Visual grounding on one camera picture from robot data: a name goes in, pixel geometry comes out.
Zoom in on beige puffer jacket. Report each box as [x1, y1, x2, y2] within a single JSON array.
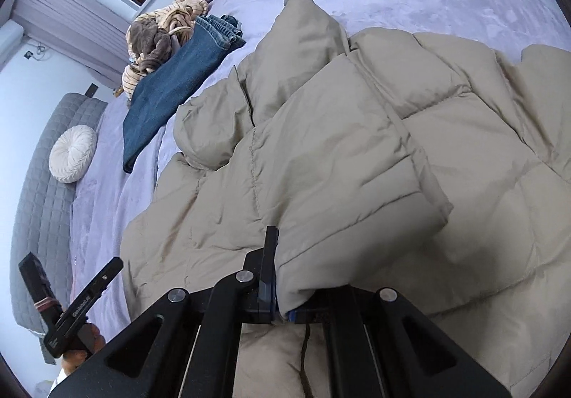
[[121, 0, 570, 397]]

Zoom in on striped tan clothes pile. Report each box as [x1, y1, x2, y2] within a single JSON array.
[[119, 0, 211, 101]]

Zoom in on person left hand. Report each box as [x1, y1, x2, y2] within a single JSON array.
[[61, 323, 106, 376]]

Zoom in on grey quilted headboard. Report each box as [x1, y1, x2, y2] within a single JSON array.
[[10, 92, 106, 336]]

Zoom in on round cream cushion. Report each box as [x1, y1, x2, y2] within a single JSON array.
[[49, 125, 97, 184]]

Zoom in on folded blue jeans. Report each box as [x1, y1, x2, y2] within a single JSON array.
[[123, 15, 245, 174]]

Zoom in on grey curtain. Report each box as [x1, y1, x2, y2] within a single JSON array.
[[11, 0, 130, 87]]

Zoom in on lavender plush bed blanket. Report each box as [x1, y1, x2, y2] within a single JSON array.
[[72, 0, 570, 337]]

